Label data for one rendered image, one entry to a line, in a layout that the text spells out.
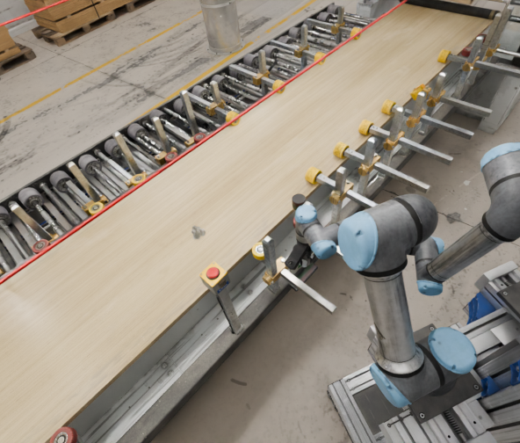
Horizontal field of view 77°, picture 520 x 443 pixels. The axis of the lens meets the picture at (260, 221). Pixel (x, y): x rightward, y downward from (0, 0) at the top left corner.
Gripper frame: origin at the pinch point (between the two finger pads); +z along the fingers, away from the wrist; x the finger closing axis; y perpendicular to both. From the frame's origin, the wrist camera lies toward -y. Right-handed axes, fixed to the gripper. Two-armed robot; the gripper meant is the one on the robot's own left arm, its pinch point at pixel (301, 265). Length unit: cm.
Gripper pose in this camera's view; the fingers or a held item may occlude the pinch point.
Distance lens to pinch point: 141.5
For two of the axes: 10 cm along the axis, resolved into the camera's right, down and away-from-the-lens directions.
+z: 1.0, 6.0, 7.9
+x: -7.2, -5.0, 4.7
